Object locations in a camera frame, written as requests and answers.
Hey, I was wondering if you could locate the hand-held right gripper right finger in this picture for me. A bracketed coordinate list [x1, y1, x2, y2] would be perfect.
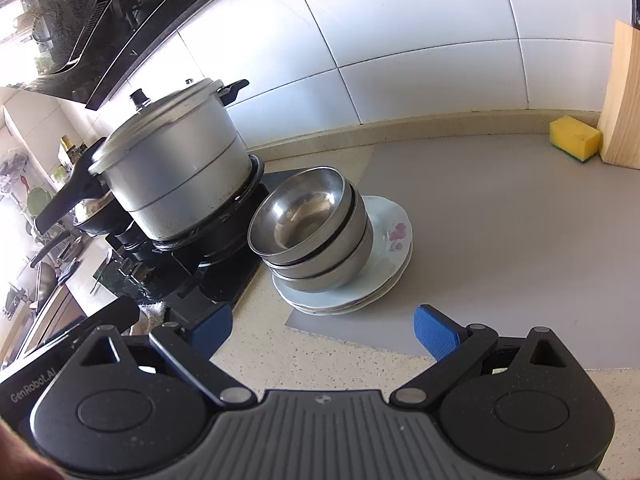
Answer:
[390, 304, 568, 406]

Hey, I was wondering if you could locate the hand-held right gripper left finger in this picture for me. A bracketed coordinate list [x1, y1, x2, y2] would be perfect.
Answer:
[80, 305, 258, 406]

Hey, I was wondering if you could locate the white floral plate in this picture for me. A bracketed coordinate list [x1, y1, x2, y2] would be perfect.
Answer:
[287, 250, 415, 317]
[277, 240, 415, 315]
[272, 195, 413, 311]

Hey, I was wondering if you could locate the person's left forearm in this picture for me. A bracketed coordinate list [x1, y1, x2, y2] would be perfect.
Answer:
[0, 420, 56, 480]

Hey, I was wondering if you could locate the brown wooden cabinet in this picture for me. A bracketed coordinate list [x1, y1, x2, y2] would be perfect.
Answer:
[15, 285, 93, 356]

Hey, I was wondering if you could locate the black gas stove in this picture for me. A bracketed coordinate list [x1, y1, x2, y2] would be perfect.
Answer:
[92, 170, 301, 311]

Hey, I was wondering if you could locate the white dish cloth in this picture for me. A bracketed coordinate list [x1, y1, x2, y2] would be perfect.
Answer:
[131, 300, 168, 336]

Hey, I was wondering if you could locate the grey counter mat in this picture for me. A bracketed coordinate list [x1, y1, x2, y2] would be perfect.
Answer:
[282, 132, 640, 371]

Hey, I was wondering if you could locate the black wok with lid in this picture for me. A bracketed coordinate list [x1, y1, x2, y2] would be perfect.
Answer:
[30, 195, 136, 266]

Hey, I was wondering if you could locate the pale green bowl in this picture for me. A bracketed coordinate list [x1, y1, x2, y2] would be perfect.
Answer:
[27, 187, 51, 213]

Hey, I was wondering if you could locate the silver pressure cooker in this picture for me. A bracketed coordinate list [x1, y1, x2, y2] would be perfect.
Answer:
[35, 77, 253, 241]

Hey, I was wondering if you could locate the group of seasoning bottles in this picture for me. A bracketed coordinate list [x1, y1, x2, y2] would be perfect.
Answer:
[52, 135, 88, 183]

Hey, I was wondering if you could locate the yellow sponge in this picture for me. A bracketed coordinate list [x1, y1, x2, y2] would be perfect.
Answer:
[549, 115, 601, 165]

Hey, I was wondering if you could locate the wooden knife block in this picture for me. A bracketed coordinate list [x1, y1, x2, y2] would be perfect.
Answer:
[597, 20, 640, 168]

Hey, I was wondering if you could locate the black range hood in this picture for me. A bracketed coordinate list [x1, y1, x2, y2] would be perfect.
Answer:
[0, 0, 288, 111]

